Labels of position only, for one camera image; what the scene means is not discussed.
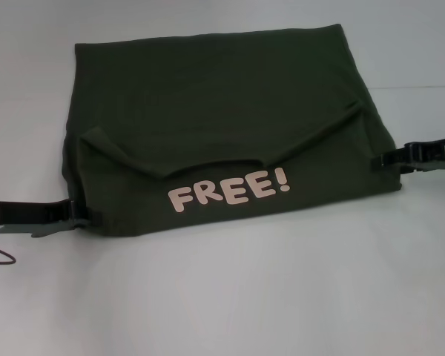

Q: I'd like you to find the dark green shirt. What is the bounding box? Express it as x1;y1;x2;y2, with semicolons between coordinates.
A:
60;23;404;239

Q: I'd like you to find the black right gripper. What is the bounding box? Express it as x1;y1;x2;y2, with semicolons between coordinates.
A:
370;134;445;174

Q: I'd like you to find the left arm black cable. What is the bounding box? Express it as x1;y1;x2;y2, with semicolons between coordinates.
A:
0;243;16;268

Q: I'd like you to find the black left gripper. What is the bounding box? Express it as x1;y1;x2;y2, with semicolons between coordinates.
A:
0;198;113;237

